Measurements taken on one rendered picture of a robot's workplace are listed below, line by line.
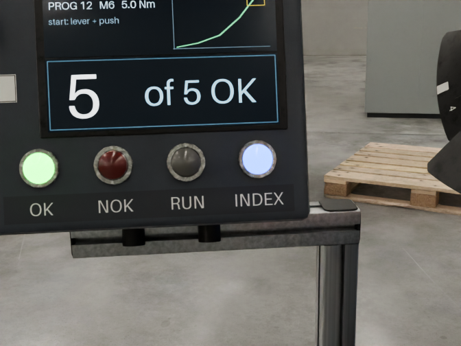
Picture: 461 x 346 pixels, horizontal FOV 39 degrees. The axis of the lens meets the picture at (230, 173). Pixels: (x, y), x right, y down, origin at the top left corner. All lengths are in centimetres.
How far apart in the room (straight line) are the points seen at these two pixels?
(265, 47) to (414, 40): 616
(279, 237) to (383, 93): 614
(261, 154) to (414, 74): 621
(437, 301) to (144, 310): 119
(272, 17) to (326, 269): 22
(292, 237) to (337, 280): 6
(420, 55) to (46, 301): 469
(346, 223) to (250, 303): 220
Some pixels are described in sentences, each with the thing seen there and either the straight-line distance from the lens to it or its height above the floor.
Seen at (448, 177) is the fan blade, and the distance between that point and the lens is 105.
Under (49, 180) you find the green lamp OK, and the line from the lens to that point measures 46.
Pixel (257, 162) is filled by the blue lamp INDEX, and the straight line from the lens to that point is 45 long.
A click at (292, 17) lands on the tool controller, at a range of 47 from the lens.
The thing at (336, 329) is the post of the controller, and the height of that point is 94.
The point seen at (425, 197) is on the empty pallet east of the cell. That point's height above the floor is 8.
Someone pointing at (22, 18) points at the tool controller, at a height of 121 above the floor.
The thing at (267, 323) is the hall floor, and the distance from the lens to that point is 258.
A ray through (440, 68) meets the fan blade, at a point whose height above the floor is 108.
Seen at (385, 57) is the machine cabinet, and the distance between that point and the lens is 661.
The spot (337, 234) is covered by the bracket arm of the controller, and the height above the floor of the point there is 103.
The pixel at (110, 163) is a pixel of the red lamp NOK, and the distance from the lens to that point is 45.
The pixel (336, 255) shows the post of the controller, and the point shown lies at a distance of 56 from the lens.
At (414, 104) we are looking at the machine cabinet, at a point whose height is 14.
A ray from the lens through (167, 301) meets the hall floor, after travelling 277.
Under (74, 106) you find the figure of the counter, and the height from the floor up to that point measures 116.
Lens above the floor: 123
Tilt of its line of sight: 15 degrees down
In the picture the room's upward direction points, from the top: 1 degrees counter-clockwise
